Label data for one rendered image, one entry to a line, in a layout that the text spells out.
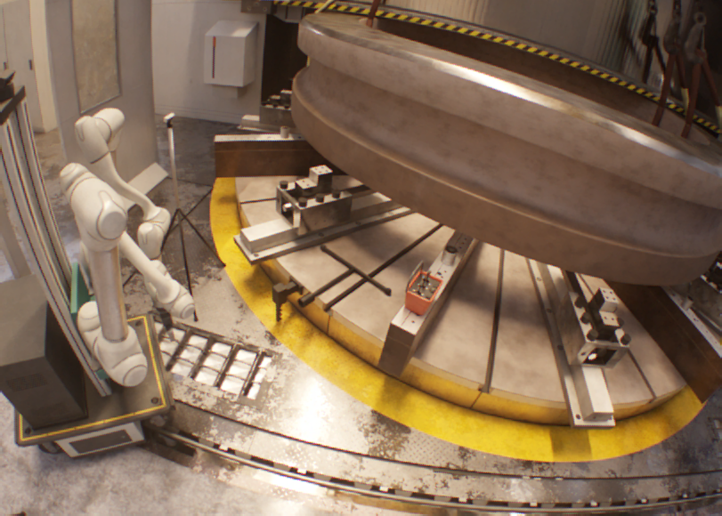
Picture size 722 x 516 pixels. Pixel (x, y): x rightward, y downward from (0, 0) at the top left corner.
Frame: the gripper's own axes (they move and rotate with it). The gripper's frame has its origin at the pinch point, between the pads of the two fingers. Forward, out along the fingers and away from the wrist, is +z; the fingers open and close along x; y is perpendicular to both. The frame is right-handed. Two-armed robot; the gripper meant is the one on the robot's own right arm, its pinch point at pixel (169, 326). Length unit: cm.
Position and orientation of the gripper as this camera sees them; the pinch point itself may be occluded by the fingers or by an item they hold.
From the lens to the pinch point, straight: 190.2
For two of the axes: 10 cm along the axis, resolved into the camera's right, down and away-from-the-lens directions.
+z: -1.4, 7.9, 6.0
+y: -8.5, 2.1, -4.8
